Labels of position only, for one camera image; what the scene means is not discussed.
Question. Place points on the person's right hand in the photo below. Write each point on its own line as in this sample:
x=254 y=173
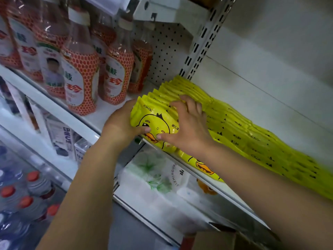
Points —
x=190 y=130

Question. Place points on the person's left hand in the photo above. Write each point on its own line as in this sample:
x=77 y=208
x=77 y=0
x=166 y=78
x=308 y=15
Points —
x=119 y=127

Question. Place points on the white metal shelf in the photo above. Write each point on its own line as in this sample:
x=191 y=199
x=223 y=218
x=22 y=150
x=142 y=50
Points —
x=260 y=86

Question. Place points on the brown cardboard box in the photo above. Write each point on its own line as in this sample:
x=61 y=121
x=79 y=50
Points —
x=213 y=242

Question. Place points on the person's left forearm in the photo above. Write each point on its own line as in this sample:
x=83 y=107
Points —
x=83 y=205

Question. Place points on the person's right forearm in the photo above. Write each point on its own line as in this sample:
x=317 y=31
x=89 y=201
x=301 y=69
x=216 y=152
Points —
x=276 y=200

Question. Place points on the white duck tissue pack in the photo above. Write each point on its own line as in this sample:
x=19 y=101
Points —
x=208 y=195

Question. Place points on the white pegboard shelf unit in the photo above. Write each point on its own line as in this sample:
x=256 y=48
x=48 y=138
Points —
x=166 y=49

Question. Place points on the MIQI boxes with fruit print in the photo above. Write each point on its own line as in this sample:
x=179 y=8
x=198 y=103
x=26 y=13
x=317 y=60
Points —
x=60 y=135

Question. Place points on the pack of red-capped bottles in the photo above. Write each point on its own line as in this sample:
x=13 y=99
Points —
x=31 y=190

